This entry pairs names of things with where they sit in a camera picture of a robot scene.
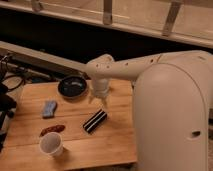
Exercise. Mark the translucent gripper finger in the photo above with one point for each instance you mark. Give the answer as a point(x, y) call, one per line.
point(104, 102)
point(91, 98)

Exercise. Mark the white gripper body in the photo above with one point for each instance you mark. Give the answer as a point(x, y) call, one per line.
point(100, 87)

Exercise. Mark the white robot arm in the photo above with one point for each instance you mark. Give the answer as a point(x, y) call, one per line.
point(172, 98)

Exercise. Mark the black white striped eraser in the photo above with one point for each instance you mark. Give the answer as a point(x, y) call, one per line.
point(92, 123)

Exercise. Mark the dark round bowl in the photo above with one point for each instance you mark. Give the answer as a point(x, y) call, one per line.
point(72, 86)

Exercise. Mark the metal window bracket middle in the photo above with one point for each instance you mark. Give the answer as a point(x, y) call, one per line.
point(107, 12)

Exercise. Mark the metal window bracket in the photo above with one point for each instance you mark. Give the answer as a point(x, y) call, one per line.
point(36, 5)
point(107, 12)
point(171, 17)

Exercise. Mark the black equipment with cables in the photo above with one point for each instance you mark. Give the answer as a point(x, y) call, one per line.
point(7, 103)

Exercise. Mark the metal window bracket left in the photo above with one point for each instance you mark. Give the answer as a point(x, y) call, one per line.
point(36, 5)

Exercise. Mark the metal window bracket right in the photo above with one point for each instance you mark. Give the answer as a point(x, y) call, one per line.
point(171, 17)

